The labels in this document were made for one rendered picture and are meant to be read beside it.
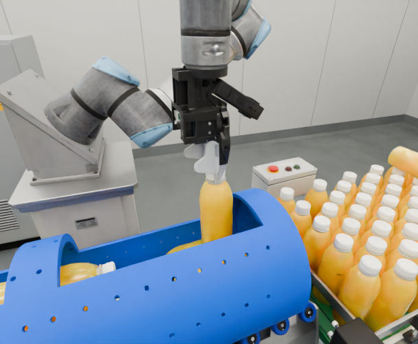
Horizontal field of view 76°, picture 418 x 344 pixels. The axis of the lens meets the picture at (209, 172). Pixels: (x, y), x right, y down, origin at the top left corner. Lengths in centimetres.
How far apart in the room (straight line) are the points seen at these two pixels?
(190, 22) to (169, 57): 278
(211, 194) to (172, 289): 19
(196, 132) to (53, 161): 50
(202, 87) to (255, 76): 314
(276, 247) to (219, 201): 14
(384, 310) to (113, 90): 83
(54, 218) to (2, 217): 155
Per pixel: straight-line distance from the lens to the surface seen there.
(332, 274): 75
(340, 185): 92
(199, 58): 42
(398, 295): 74
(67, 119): 80
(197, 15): 42
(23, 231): 246
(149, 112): 74
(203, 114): 43
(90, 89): 79
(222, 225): 56
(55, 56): 319
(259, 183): 94
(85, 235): 90
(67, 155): 83
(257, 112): 50
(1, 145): 212
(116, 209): 84
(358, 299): 73
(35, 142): 83
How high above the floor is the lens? 155
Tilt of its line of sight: 30 degrees down
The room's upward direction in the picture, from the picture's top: straight up
